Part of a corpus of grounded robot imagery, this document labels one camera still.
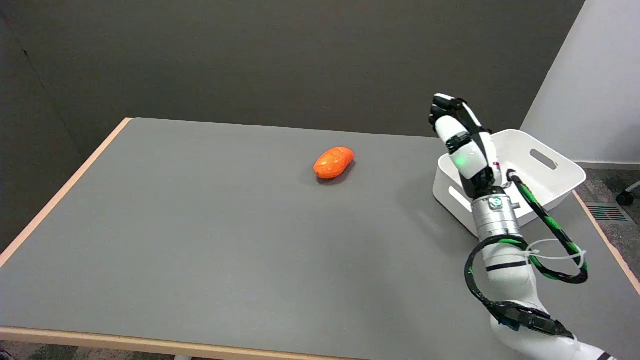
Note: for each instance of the white plastic basket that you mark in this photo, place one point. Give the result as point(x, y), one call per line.
point(540, 175)

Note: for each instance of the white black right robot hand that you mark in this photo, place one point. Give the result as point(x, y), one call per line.
point(469, 159)

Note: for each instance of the floor vent grille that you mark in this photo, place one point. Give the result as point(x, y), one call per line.
point(606, 213)

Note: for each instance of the black chair caster wheel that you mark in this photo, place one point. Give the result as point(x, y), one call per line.
point(625, 198)

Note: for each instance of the orange mango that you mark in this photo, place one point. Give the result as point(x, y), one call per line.
point(333, 162)

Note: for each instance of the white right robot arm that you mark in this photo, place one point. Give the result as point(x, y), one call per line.
point(505, 250)

